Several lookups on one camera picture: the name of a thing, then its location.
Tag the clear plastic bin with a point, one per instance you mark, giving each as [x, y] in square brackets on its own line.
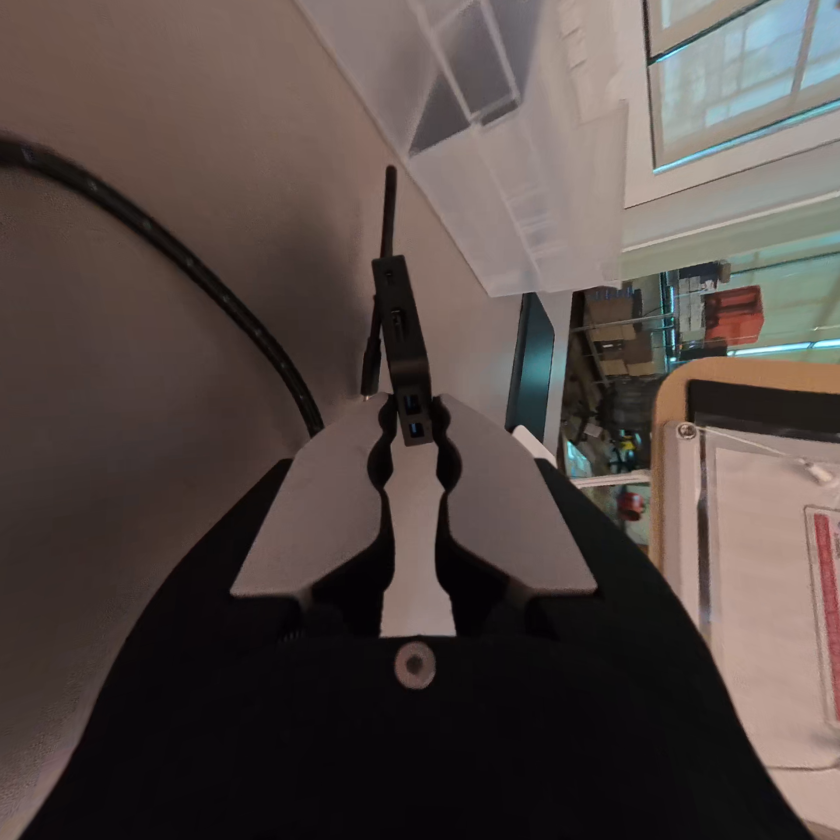
[499, 164]

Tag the laminated instruction sheet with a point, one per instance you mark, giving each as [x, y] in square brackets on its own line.
[754, 590]

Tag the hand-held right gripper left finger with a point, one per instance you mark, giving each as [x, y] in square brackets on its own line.
[315, 512]

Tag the red storage crate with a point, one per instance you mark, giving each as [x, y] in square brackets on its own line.
[735, 315]

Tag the red floor fan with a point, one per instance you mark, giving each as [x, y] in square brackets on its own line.
[631, 506]

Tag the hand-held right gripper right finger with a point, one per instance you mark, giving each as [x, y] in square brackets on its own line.
[518, 518]

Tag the black hdmi adapter hub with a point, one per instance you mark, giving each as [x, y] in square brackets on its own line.
[407, 354]

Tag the large paned window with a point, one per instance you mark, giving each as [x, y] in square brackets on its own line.
[741, 72]

